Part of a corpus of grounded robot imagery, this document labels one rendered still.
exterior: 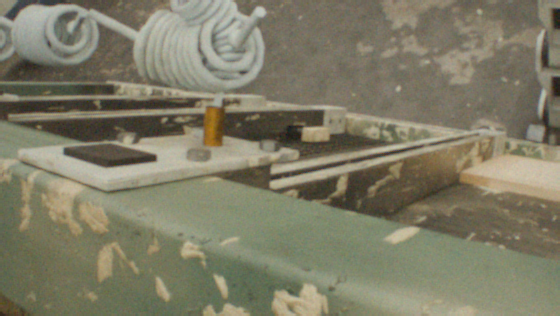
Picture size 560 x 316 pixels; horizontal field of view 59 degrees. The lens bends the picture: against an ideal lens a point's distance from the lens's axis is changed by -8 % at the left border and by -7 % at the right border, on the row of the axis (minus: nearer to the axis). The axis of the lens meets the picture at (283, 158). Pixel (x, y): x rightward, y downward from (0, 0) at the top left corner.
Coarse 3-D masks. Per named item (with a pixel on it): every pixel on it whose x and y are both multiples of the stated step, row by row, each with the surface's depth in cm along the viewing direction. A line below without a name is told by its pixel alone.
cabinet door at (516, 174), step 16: (496, 160) 114; (512, 160) 116; (528, 160) 120; (464, 176) 94; (480, 176) 92; (496, 176) 93; (512, 176) 96; (528, 176) 98; (544, 176) 100; (512, 192) 89; (528, 192) 88; (544, 192) 86
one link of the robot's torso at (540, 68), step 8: (536, 56) 173; (536, 64) 175; (544, 72) 174; (552, 72) 173; (544, 80) 176; (552, 80) 178; (544, 88) 179; (552, 88) 181; (552, 96) 185; (544, 104) 194; (552, 104) 187; (544, 112) 194; (552, 112) 189; (544, 120) 196; (552, 120) 192
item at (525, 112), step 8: (536, 80) 220; (528, 88) 219; (536, 88) 218; (520, 96) 219; (528, 96) 217; (536, 96) 216; (520, 104) 217; (528, 104) 215; (536, 104) 214; (512, 112) 216; (520, 112) 215; (528, 112) 213; (536, 112) 212; (512, 120) 214; (520, 120) 213; (528, 120) 211; (536, 120) 209; (512, 128) 212; (520, 128) 211; (512, 136) 210; (520, 136) 209
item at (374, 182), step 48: (192, 0) 37; (240, 48) 40; (144, 144) 39; (192, 144) 41; (240, 144) 43; (432, 144) 90; (480, 144) 105; (288, 192) 47; (336, 192) 54; (384, 192) 65; (432, 192) 82
